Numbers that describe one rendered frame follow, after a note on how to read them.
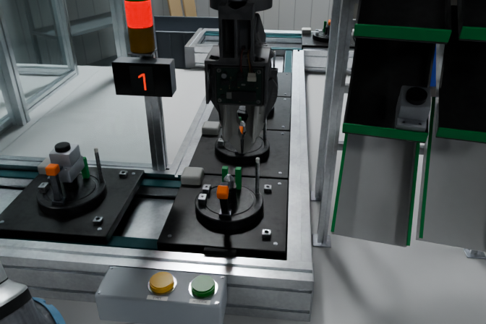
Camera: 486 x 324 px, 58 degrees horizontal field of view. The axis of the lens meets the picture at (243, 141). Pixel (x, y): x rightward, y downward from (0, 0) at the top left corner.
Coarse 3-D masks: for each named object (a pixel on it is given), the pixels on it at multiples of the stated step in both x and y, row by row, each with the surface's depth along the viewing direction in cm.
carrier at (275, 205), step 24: (192, 168) 101; (240, 168) 91; (192, 192) 95; (240, 192) 92; (264, 192) 95; (168, 216) 88; (192, 216) 88; (216, 216) 85; (240, 216) 85; (264, 216) 88; (168, 240) 82; (192, 240) 82; (216, 240) 82; (240, 240) 82; (264, 240) 82
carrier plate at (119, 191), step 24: (96, 168) 104; (24, 192) 95; (120, 192) 95; (0, 216) 88; (24, 216) 88; (48, 216) 88; (72, 216) 88; (120, 216) 90; (72, 240) 84; (96, 240) 83
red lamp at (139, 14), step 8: (128, 8) 84; (136, 8) 83; (144, 8) 84; (128, 16) 84; (136, 16) 84; (144, 16) 84; (152, 16) 87; (128, 24) 85; (136, 24) 84; (144, 24) 85; (152, 24) 87
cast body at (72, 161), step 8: (56, 144) 89; (64, 144) 89; (72, 144) 91; (56, 152) 88; (64, 152) 88; (72, 152) 88; (56, 160) 88; (64, 160) 88; (72, 160) 89; (80, 160) 92; (64, 168) 88; (72, 168) 89; (80, 168) 92; (64, 176) 88; (72, 176) 89
